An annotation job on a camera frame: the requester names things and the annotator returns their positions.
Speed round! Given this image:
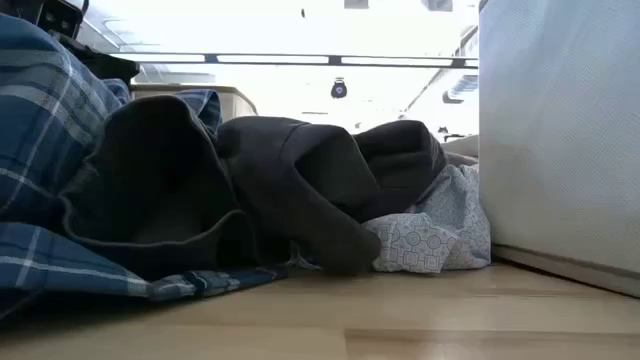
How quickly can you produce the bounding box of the dark grey garment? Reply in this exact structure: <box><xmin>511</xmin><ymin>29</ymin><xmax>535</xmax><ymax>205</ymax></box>
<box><xmin>59</xmin><ymin>94</ymin><xmax>449</xmax><ymax>279</ymax></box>

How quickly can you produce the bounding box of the light blue patterned garment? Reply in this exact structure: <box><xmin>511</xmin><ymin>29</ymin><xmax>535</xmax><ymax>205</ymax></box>
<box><xmin>294</xmin><ymin>163</ymin><xmax>492</xmax><ymax>275</ymax></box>

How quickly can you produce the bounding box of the blue plaid shirt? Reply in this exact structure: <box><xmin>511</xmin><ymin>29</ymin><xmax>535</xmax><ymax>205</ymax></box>
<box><xmin>0</xmin><ymin>13</ymin><xmax>290</xmax><ymax>321</ymax></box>

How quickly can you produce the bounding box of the overhead light bar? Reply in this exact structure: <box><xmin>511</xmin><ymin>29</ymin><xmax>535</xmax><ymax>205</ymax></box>
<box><xmin>107</xmin><ymin>51</ymin><xmax>480</xmax><ymax>70</ymax></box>

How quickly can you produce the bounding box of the beige garment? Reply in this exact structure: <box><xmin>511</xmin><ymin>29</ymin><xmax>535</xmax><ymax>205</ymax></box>
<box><xmin>442</xmin><ymin>134</ymin><xmax>480</xmax><ymax>167</ymax></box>

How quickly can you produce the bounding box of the white fabric storage bin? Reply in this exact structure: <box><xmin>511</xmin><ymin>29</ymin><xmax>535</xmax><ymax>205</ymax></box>
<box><xmin>478</xmin><ymin>0</ymin><xmax>640</xmax><ymax>300</ymax></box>

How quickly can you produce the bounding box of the black overhead camera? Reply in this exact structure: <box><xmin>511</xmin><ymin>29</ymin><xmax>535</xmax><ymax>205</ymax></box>
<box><xmin>329</xmin><ymin>76</ymin><xmax>349</xmax><ymax>100</ymax></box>

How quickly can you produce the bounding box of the grey ventilation duct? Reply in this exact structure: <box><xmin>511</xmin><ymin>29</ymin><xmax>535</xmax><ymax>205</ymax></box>
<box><xmin>442</xmin><ymin>74</ymin><xmax>480</xmax><ymax>105</ymax></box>

